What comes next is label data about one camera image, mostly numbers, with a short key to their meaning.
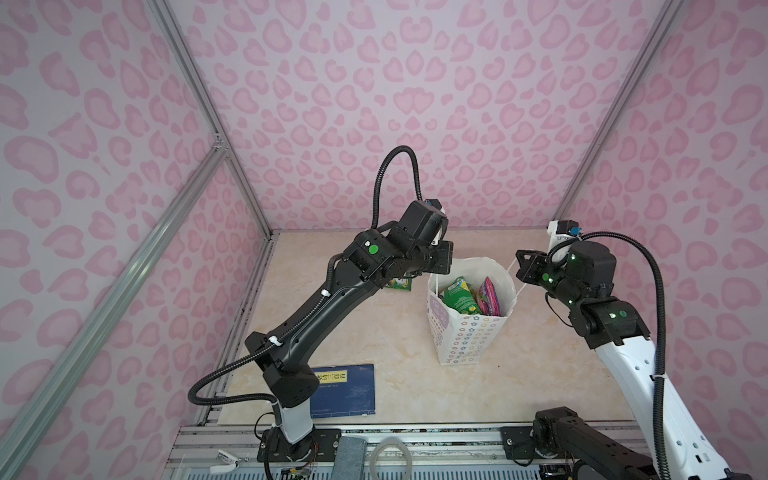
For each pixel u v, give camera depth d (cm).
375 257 43
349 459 69
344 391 82
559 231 60
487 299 75
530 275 61
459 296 81
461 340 75
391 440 76
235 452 72
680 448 37
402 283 103
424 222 48
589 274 48
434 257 58
